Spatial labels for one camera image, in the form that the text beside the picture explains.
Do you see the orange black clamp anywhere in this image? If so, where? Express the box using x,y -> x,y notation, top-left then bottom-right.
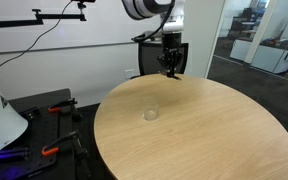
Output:
41,131 -> 80,157
48,98 -> 77,113

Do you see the black chair behind table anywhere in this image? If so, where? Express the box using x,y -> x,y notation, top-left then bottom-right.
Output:
138,42 -> 189,76

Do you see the clear glass cup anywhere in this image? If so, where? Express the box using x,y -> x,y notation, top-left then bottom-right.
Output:
142,96 -> 159,121

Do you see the white wall outlet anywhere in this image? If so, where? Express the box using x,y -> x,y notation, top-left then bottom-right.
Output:
124,69 -> 135,79

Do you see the black hanging cable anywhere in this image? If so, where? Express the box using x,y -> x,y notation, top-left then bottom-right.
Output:
0,1 -> 73,77

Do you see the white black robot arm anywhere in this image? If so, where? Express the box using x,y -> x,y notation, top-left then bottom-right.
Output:
121,0 -> 185,79

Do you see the orange black clamp far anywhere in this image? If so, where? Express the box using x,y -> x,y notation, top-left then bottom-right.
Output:
48,98 -> 77,113

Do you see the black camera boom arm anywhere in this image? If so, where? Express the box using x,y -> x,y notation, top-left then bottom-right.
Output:
0,0 -> 96,28

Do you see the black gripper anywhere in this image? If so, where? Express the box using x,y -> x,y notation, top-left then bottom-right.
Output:
158,33 -> 182,78

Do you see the black perforated mounting board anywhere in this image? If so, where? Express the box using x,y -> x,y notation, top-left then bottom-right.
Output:
0,88 -> 92,180

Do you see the round wooden table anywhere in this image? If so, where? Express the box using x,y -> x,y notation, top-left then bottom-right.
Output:
94,74 -> 288,180

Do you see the white office cabinet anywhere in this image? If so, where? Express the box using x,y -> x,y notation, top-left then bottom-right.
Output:
230,38 -> 288,74

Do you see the orange black clamp near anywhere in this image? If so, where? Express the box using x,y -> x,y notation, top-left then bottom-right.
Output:
41,131 -> 80,157

